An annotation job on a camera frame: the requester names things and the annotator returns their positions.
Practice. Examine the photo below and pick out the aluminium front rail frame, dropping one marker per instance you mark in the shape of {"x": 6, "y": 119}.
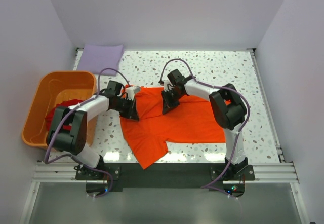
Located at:
{"x": 273, "y": 173}

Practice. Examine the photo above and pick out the folded lavender t-shirt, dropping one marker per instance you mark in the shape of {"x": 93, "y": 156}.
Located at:
{"x": 95, "y": 58}

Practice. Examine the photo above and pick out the orange t-shirt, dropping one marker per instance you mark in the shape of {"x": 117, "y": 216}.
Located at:
{"x": 191, "y": 122}

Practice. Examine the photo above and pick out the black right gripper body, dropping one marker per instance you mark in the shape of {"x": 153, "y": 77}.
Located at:
{"x": 168, "y": 96}

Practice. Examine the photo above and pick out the orange plastic basket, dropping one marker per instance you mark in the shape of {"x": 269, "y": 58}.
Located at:
{"x": 53, "y": 89}

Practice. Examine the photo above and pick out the red t-shirt in basket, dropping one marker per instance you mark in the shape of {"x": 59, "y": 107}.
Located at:
{"x": 54, "y": 117}

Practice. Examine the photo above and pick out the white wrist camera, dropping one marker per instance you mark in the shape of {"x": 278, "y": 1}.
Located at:
{"x": 167, "y": 85}
{"x": 131, "y": 91}

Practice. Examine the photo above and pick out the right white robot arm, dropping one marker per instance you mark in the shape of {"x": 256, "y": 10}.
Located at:
{"x": 230, "y": 110}

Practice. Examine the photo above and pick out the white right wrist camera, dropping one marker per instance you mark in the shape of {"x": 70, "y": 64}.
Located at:
{"x": 167, "y": 85}

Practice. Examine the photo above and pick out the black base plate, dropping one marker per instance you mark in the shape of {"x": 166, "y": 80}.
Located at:
{"x": 160, "y": 175}

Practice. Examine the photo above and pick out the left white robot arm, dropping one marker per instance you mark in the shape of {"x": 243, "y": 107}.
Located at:
{"x": 74, "y": 143}

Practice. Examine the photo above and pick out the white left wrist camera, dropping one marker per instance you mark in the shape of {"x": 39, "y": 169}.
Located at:
{"x": 131, "y": 91}

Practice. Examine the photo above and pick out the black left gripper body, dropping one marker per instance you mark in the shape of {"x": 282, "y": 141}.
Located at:
{"x": 127, "y": 105}

